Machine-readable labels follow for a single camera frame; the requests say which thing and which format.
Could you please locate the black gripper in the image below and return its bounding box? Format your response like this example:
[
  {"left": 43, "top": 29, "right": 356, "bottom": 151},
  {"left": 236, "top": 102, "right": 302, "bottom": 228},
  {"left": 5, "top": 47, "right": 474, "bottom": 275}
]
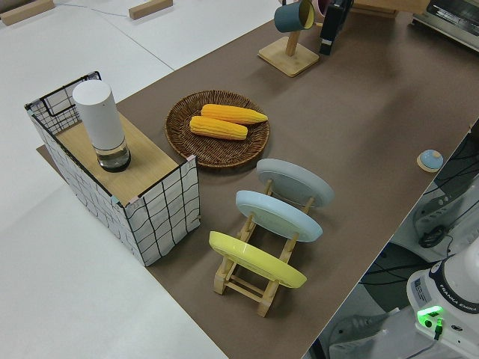
[{"left": 319, "top": 0, "right": 355, "bottom": 57}]

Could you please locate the wooden drawer cabinet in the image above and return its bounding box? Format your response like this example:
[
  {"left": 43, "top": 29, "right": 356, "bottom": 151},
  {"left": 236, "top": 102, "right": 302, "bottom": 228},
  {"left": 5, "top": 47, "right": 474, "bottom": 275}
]
[{"left": 353, "top": 0, "right": 432, "bottom": 13}]

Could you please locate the teal mug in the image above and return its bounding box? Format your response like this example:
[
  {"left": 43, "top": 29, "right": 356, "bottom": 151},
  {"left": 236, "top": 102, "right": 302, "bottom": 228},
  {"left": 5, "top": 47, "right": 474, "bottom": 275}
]
[{"left": 273, "top": 0, "right": 317, "bottom": 33}]

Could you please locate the wooden mug tree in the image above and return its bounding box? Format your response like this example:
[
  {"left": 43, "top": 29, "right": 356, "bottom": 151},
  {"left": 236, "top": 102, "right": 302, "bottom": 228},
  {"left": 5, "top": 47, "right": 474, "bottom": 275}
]
[{"left": 257, "top": 0, "right": 320, "bottom": 79}]

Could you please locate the silver toaster oven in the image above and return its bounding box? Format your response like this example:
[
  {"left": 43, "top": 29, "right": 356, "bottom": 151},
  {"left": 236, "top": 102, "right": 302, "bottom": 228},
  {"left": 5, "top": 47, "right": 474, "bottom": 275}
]
[{"left": 409, "top": 0, "right": 479, "bottom": 49}]

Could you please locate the yellow corn cob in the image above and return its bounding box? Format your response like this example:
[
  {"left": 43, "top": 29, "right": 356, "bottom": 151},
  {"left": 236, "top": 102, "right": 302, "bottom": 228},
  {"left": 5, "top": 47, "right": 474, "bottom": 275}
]
[
  {"left": 201, "top": 104, "right": 269, "bottom": 126},
  {"left": 189, "top": 115, "right": 249, "bottom": 142}
]

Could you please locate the grey plate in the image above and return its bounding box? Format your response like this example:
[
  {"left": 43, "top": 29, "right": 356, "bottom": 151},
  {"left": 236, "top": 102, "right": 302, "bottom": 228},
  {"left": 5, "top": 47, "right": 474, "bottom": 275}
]
[{"left": 256, "top": 158, "right": 335, "bottom": 211}]

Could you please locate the round wicker basket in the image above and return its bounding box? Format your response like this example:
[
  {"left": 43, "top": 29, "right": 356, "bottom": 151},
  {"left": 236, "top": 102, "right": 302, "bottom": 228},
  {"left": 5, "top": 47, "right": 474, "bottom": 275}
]
[{"left": 165, "top": 89, "right": 271, "bottom": 172}]

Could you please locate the blue call bell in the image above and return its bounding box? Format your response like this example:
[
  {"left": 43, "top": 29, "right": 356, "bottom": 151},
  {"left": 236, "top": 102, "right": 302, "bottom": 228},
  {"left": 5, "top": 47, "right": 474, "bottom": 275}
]
[{"left": 416, "top": 149, "right": 445, "bottom": 174}]

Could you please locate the wooden block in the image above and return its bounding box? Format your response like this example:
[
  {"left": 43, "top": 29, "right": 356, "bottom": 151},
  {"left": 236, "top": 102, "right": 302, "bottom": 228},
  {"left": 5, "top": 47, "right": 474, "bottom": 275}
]
[
  {"left": 128, "top": 0, "right": 174, "bottom": 20},
  {"left": 0, "top": 5, "right": 34, "bottom": 27}
]

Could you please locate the light blue plate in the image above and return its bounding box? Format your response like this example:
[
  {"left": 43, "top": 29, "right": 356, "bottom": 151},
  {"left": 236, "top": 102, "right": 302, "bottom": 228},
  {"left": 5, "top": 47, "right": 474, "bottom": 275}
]
[{"left": 235, "top": 190, "right": 324, "bottom": 245}]

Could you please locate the yellow plate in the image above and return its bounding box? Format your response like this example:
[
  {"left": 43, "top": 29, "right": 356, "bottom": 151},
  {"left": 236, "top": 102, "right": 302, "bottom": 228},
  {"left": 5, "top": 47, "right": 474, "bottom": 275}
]
[{"left": 208, "top": 230, "right": 308, "bottom": 289}]

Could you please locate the white cylindrical grinder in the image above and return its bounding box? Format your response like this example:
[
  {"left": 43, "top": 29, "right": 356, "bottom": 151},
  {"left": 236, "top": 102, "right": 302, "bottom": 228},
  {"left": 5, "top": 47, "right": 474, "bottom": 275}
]
[{"left": 72, "top": 81, "right": 132, "bottom": 174}]

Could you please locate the wooden plate rack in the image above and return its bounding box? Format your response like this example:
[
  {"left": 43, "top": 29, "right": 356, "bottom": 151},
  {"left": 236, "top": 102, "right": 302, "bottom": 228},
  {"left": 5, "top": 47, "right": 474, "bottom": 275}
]
[{"left": 213, "top": 178, "right": 316, "bottom": 319}]

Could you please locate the black cable plug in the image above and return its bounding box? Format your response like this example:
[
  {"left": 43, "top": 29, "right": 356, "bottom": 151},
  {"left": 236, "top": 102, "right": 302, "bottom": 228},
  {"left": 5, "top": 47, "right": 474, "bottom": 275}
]
[{"left": 418, "top": 225, "right": 447, "bottom": 249}]

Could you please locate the wire shelf with patterned paper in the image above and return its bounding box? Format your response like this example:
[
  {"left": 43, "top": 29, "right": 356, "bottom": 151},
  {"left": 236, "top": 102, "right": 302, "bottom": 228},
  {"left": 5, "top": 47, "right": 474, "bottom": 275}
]
[{"left": 24, "top": 70, "right": 202, "bottom": 268}]

